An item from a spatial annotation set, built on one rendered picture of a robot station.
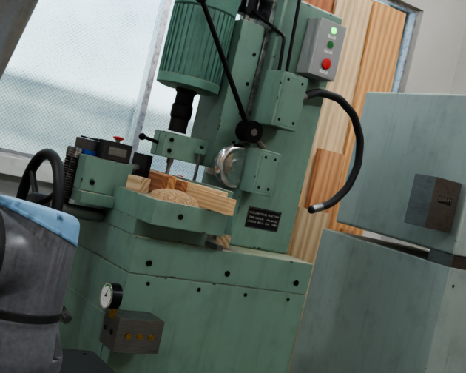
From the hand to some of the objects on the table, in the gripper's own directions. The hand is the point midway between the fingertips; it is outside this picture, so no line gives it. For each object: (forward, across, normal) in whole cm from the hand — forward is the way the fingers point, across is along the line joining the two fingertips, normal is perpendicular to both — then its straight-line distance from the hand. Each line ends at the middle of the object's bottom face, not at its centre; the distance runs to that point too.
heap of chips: (+31, -16, -32) cm, 48 cm away
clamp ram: (+30, +9, -32) cm, 45 cm away
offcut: (+27, -5, -31) cm, 41 cm away
